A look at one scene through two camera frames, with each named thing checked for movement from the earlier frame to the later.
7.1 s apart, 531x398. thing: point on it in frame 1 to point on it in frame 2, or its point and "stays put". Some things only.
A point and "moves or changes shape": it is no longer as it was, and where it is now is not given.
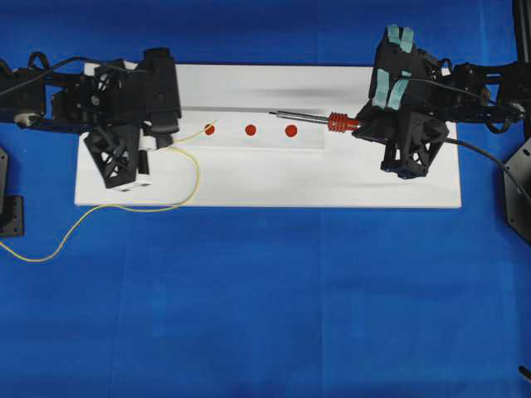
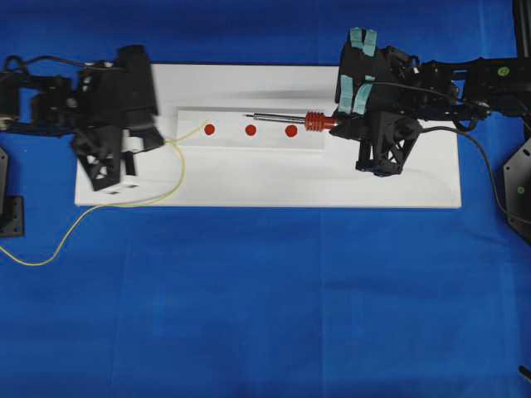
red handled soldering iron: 337,122 moves or changes shape
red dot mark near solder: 210,130 stays put
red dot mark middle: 250,130 stays put
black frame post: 523,48 stays put
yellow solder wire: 194,133 to 183,172
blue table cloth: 257,302 stays put
